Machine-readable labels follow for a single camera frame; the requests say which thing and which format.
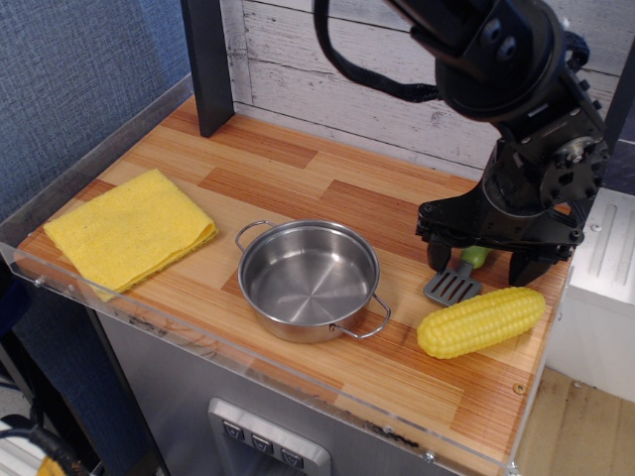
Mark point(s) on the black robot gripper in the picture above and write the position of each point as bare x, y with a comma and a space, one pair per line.
534, 210

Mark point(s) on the green handled grey toy spatula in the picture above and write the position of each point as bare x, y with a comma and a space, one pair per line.
452, 286

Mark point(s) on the yellow plastic toy corn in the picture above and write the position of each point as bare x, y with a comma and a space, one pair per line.
480, 322

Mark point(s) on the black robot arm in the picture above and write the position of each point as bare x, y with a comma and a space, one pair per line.
513, 65

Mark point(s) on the yellow folded cloth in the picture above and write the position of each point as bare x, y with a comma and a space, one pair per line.
130, 232

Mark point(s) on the white box at right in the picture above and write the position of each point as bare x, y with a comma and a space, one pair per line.
593, 336

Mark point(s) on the stainless steel pot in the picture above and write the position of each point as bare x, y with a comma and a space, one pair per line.
310, 281

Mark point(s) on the clear acrylic front guard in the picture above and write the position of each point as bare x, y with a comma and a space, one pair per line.
373, 399

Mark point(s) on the silver button control panel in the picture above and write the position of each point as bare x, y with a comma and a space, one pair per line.
251, 445

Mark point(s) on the stainless steel cabinet front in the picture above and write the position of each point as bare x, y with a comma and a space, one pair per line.
173, 381

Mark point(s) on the yellow black object bottom left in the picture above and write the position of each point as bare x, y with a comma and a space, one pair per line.
32, 450

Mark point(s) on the dark right upright post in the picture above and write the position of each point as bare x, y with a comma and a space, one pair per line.
608, 29

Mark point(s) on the dark upright post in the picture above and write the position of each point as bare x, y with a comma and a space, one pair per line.
608, 29
209, 64

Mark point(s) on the dark left upright post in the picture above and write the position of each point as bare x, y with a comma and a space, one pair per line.
209, 64

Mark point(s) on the grey metal left rail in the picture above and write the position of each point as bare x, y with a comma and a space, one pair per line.
42, 205

